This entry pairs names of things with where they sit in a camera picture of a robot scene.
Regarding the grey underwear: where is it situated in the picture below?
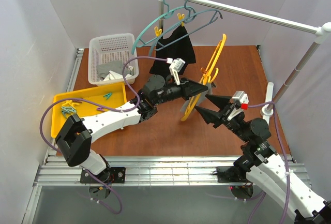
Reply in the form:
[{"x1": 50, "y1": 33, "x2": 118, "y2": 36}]
[{"x1": 180, "y1": 82, "x2": 217, "y2": 115}]

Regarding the orange clothespin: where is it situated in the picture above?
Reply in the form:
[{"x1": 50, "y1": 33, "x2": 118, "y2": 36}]
[{"x1": 200, "y1": 68, "x2": 208, "y2": 74}]

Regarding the yellow hanger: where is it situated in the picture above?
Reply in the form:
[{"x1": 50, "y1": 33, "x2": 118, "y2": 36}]
[{"x1": 180, "y1": 34, "x2": 227, "y2": 122}]

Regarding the grey-blue hanger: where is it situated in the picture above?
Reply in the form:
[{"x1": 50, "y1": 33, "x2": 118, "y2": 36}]
[{"x1": 139, "y1": 0, "x2": 223, "y2": 55}]

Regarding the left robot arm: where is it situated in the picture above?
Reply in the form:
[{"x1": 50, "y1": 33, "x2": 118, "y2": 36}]
[{"x1": 55, "y1": 75, "x2": 208, "y2": 175}]

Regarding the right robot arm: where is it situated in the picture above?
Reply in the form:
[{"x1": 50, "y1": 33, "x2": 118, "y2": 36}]
[{"x1": 195, "y1": 91, "x2": 330, "y2": 223}]

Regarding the black underwear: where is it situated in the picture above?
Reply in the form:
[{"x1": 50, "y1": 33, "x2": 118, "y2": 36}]
[{"x1": 149, "y1": 25, "x2": 196, "y2": 78}]

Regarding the teal hanger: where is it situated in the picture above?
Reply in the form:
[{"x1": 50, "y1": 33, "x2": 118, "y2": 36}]
[{"x1": 131, "y1": 0, "x2": 199, "y2": 55}]

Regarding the yellow clothespin left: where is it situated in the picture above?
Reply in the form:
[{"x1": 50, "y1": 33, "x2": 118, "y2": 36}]
[{"x1": 154, "y1": 26, "x2": 163, "y2": 37}]

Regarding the yellow clothespin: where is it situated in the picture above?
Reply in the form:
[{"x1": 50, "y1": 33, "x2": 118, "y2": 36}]
[
  {"x1": 154, "y1": 26, "x2": 163, "y2": 37},
  {"x1": 177, "y1": 13, "x2": 185, "y2": 27}
]

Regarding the yellow tray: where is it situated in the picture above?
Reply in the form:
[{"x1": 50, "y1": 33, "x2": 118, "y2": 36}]
[{"x1": 51, "y1": 83, "x2": 127, "y2": 138}]

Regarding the dark grey cloth in basket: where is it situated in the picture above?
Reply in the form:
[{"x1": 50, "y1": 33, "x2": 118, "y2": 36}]
[{"x1": 97, "y1": 61, "x2": 127, "y2": 80}]

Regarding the white cloth in basket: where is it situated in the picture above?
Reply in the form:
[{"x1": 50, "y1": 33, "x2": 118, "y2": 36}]
[{"x1": 103, "y1": 66, "x2": 134, "y2": 81}]

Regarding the yellow clothespin right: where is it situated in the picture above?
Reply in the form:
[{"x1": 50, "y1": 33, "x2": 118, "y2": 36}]
[{"x1": 177, "y1": 13, "x2": 185, "y2": 27}]

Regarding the teal clothespin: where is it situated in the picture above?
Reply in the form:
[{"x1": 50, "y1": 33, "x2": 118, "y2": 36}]
[
  {"x1": 61, "y1": 100, "x2": 79, "y2": 118},
  {"x1": 104, "y1": 92, "x2": 112, "y2": 100}
]

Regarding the white laundry basket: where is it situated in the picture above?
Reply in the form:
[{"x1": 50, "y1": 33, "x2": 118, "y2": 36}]
[{"x1": 88, "y1": 33, "x2": 139, "y2": 86}]

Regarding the teal clothespin left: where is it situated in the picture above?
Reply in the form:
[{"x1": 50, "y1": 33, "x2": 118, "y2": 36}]
[{"x1": 61, "y1": 100, "x2": 79, "y2": 118}]

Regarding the white clothes rack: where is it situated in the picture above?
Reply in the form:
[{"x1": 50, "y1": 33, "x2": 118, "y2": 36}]
[{"x1": 139, "y1": 0, "x2": 331, "y2": 146}]

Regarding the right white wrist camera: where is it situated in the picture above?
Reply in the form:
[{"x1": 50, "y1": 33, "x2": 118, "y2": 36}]
[{"x1": 227, "y1": 91, "x2": 249, "y2": 121}]

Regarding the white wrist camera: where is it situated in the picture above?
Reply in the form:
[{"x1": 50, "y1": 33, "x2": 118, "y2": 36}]
[
  {"x1": 167, "y1": 58, "x2": 185, "y2": 85},
  {"x1": 227, "y1": 91, "x2": 249, "y2": 121}
]

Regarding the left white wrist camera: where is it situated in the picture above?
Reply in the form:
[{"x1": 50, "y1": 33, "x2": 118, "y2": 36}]
[{"x1": 167, "y1": 58, "x2": 185, "y2": 85}]

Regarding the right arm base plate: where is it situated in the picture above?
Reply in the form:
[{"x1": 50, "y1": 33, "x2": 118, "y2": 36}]
[{"x1": 216, "y1": 166, "x2": 267, "y2": 183}]

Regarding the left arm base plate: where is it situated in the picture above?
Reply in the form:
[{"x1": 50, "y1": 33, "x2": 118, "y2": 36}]
[{"x1": 80, "y1": 167, "x2": 126, "y2": 184}]

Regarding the aluminium rail frame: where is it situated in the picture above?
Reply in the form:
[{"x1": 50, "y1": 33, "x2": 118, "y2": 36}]
[{"x1": 22, "y1": 48, "x2": 324, "y2": 224}]

